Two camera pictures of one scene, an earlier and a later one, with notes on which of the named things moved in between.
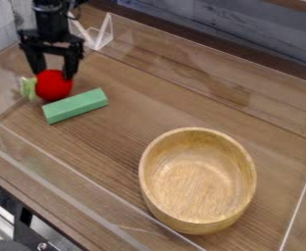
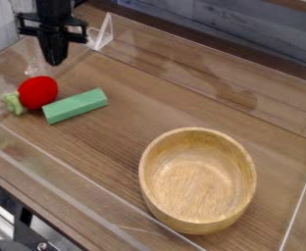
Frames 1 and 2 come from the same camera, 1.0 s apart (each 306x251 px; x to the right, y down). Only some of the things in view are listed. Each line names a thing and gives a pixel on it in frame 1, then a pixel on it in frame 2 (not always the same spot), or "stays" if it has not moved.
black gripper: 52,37 -> 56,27
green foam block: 75,105 stays
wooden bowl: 198,179 stays
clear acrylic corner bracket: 92,36 stays
